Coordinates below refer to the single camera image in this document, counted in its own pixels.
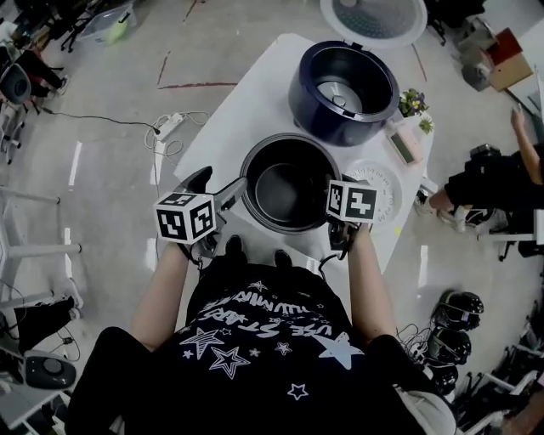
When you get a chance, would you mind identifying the grey pouch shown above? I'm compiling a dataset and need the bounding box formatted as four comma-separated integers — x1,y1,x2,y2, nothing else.
392,383,458,435

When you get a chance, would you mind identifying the person's left forearm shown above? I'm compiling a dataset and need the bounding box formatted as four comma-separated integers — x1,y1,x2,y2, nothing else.
130,240,190,353

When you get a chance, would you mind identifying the dark metal pot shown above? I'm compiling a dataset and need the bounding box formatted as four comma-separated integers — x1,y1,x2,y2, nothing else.
239,132,343,235

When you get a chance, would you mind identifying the clear plastic storage box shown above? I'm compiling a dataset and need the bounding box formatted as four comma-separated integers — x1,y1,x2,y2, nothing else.
77,1,138,44

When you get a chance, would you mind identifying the person's black star print shirt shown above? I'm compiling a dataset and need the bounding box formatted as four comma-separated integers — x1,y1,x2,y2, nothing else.
65,260,458,435

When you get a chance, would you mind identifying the purple flower potted plant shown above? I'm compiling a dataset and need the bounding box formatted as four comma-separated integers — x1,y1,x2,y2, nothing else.
399,88,428,118

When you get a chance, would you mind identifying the white perforated steamer plate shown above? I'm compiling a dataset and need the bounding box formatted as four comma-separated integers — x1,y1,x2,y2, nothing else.
341,158,403,224

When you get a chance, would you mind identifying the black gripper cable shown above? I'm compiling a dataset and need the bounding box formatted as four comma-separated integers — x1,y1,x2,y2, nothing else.
307,250,348,282

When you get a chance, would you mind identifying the navy blue rice cooker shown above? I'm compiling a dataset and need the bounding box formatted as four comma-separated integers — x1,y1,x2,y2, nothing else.
287,0,428,148

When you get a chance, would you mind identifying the white power strip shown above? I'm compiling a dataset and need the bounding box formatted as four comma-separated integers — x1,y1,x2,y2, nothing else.
154,111,186,142

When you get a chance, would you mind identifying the grey office chair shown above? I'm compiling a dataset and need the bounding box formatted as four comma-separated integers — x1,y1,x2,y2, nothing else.
0,63,31,108

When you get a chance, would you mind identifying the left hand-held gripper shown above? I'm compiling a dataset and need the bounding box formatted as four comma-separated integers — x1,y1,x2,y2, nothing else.
152,166,249,259

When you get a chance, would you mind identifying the red and brown cardboard box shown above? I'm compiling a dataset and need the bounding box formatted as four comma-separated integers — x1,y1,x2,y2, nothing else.
488,26,535,93

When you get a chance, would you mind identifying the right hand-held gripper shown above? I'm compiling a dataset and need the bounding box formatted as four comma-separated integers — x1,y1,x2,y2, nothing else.
326,179,378,257

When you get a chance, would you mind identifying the white metal table frame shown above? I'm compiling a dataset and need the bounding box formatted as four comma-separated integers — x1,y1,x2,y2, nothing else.
0,186,84,308

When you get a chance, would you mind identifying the pile of black helmets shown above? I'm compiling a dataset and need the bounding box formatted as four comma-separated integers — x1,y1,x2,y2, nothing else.
426,290,486,398

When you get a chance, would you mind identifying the yellow-green plastic item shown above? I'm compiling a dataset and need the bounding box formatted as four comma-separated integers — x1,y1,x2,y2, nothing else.
105,22,129,44

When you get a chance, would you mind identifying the person's right forearm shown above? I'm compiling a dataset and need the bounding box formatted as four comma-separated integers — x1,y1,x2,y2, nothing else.
345,222,399,346

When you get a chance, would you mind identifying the pink digital clock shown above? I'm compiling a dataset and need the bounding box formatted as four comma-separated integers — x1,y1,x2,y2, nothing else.
388,122,424,167

